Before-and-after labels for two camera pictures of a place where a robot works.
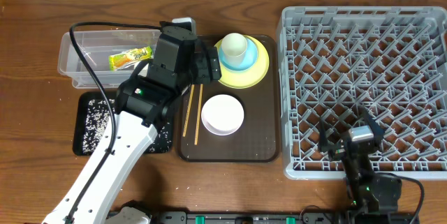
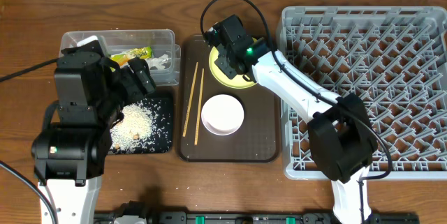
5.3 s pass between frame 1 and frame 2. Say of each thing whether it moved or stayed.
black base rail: stayed
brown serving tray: stayed
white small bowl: stayed
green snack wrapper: stayed
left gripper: moved
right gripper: moved
